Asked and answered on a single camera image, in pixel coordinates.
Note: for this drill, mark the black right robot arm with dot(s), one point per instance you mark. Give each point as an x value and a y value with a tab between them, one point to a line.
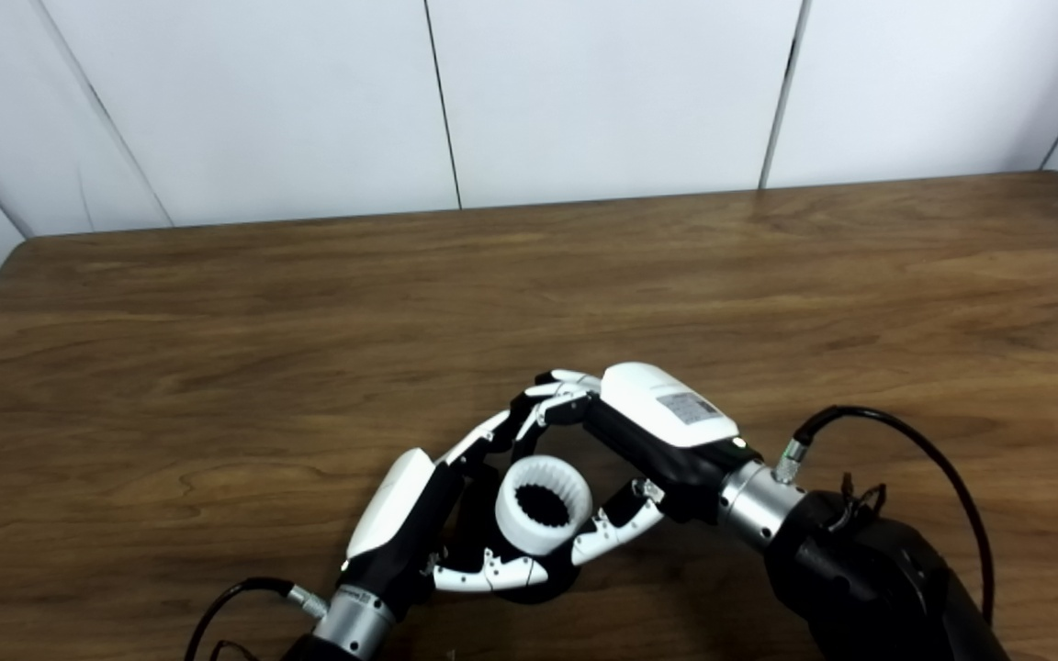
860	578

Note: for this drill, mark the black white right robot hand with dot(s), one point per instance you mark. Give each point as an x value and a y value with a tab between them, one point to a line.
667	413

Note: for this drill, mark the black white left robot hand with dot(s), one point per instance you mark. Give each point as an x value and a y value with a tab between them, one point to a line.
396	514

